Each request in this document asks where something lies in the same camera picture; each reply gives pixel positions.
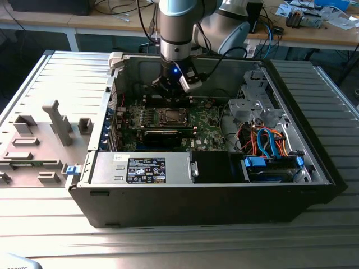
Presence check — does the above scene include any metal socket cover frame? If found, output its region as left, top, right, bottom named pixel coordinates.
left=159, top=108, right=190, bottom=127

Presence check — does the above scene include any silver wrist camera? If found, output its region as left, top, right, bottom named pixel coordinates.
left=178, top=71, right=204, bottom=94

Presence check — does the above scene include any wooden desk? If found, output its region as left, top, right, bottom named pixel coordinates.
left=242, top=0, right=359, bottom=52
left=0, top=0, right=162, bottom=36

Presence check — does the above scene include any CPU cooler heatsink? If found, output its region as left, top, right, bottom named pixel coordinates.
left=285, top=7, right=306, bottom=28

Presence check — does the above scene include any multicolour power wire bundle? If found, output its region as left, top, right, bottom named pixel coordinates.
left=274, top=130, right=291, bottom=157

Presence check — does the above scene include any black plastic shroud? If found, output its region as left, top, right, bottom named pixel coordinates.
left=190, top=150, right=245, bottom=184

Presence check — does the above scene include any black PC case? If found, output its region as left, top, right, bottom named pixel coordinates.
left=65, top=52, right=347, bottom=229

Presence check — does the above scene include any red orange wire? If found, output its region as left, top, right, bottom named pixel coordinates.
left=240, top=124, right=259, bottom=154

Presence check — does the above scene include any pale grey device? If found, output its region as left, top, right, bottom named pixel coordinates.
left=0, top=253, right=43, bottom=269

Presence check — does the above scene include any CPU socket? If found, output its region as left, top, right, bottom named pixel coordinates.
left=157, top=106, right=191, bottom=128

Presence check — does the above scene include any black computer box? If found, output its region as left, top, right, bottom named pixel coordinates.
left=7, top=0, right=93, bottom=16

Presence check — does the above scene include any blue data wire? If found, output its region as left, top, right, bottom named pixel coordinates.
left=256, top=127, right=268, bottom=159
left=265, top=128, right=278, bottom=159

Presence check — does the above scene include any black desktop box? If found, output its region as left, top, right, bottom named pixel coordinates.
left=246, top=2, right=264, bottom=34

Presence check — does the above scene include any grey metal drive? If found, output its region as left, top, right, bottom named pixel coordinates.
left=304, top=10, right=323, bottom=29

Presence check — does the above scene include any hard disk in blue carrier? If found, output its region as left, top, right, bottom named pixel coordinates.
left=240, top=155, right=306, bottom=183

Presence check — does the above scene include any silver metal disk bay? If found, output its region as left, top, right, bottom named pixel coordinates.
left=228, top=69, right=286, bottom=126

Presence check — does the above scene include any beige case handle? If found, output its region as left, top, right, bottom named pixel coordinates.
left=108, top=52, right=125, bottom=69

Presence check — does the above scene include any blue plastic case latch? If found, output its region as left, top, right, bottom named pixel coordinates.
left=66, top=164, right=81, bottom=178

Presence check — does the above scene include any blue box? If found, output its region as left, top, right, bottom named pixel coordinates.
left=314, top=0, right=351, bottom=12

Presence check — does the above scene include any grey parts rack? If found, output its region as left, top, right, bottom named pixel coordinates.
left=0, top=99, right=94, bottom=189

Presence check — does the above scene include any silver power supply unit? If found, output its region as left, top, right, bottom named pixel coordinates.
left=89, top=152, right=195, bottom=185

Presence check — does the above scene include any green motherboard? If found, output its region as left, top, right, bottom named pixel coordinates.
left=117, top=96, right=233, bottom=154

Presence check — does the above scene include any black graphics card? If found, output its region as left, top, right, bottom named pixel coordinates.
left=142, top=129, right=183, bottom=149

